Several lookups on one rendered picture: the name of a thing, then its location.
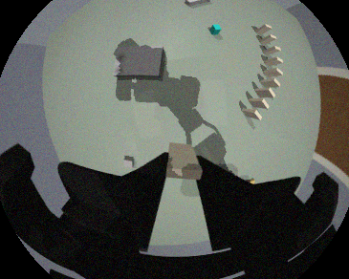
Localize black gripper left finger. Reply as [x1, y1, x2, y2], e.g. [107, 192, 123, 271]
[57, 152, 169, 252]

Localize teal block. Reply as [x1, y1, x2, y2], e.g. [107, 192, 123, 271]
[209, 24, 221, 35]

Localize tan domino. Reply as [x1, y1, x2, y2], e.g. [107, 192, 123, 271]
[259, 35, 277, 44]
[254, 88, 275, 97]
[249, 97, 270, 109]
[264, 57, 283, 66]
[241, 108, 262, 120]
[166, 142, 202, 181]
[260, 77, 281, 88]
[263, 69, 283, 77]
[256, 24, 272, 34]
[263, 46, 281, 55]

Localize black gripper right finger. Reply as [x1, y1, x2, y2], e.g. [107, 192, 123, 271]
[196, 155, 301, 251]

